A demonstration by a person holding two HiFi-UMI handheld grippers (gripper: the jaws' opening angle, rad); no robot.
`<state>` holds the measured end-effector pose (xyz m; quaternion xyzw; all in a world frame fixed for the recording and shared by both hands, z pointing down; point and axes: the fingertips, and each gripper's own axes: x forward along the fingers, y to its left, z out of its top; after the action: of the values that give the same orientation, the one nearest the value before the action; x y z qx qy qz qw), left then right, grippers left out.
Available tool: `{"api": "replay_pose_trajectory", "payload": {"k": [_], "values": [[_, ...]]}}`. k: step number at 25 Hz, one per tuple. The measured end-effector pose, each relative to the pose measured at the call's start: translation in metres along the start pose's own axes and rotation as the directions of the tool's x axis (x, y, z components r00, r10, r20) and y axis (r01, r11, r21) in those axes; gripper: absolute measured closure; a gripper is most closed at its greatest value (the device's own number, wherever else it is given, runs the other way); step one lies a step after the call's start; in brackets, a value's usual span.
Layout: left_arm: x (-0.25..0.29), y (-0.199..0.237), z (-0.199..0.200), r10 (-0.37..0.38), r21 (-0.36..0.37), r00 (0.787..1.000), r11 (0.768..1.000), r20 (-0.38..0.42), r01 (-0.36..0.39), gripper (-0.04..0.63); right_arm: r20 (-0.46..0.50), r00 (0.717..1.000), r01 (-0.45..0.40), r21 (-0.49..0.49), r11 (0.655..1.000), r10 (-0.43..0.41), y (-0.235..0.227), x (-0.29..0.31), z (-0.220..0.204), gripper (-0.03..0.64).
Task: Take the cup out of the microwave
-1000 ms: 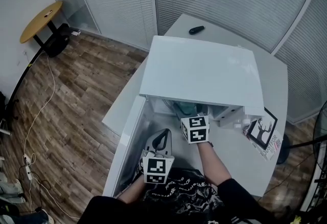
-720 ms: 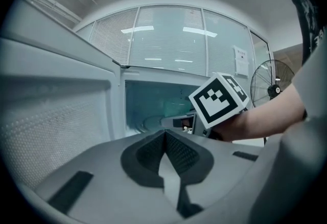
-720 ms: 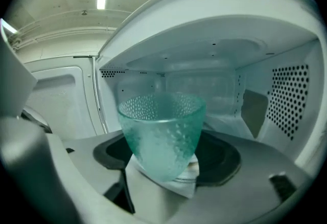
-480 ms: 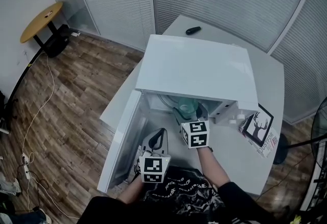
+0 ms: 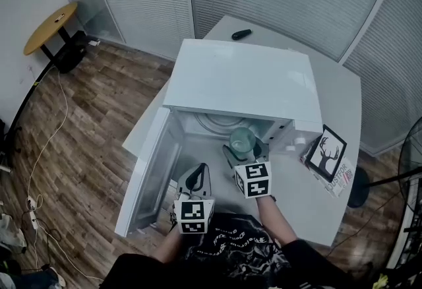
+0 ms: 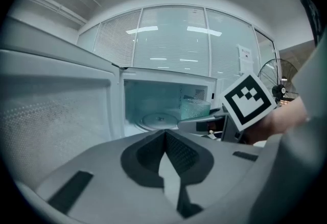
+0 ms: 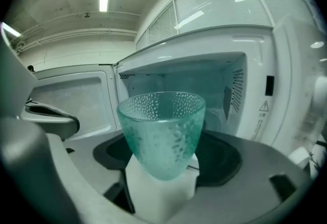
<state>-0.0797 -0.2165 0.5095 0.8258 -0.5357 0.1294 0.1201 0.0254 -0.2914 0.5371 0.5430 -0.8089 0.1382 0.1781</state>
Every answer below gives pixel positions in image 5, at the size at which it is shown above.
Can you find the white book with red print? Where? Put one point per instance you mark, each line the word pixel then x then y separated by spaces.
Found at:
pixel 343 182

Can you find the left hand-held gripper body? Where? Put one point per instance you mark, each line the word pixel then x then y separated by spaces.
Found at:
pixel 194 216

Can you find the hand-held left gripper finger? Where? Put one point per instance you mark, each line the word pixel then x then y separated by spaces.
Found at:
pixel 207 183
pixel 184 180

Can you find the round wooden table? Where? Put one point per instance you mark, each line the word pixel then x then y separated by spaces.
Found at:
pixel 49 28

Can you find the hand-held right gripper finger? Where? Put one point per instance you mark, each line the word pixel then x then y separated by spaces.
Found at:
pixel 230 157
pixel 263 151

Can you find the white power strip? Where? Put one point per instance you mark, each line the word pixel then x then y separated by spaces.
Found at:
pixel 32 215

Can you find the green glass cup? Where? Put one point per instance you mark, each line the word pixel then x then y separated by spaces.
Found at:
pixel 242 146

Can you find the small white floor adapter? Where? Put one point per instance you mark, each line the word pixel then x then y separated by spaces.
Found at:
pixel 93 43

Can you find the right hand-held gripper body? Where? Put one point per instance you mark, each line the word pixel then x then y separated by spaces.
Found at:
pixel 255 180

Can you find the black framed deer picture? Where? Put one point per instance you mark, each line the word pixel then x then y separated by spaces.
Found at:
pixel 326 152

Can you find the black floor bag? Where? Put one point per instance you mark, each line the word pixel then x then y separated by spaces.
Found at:
pixel 69 56

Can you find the white microwave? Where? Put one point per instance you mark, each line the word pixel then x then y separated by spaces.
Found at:
pixel 237 80

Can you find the small black oval remote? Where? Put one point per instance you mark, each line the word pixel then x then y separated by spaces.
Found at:
pixel 241 34

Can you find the yellow cloth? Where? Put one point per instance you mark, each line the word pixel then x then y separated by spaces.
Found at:
pixel 384 281

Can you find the person's left forearm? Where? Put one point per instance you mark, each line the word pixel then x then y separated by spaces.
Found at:
pixel 169 246

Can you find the person's right forearm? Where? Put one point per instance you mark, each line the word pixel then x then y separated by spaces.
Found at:
pixel 275 221

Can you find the black chair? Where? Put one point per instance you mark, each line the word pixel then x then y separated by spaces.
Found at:
pixel 6 146

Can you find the person's black printed shirt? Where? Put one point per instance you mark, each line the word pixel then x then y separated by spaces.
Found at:
pixel 237 254

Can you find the black standing fan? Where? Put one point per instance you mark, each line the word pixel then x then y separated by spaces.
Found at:
pixel 358 188

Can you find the grey rectangular table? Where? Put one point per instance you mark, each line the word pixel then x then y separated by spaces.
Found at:
pixel 296 211

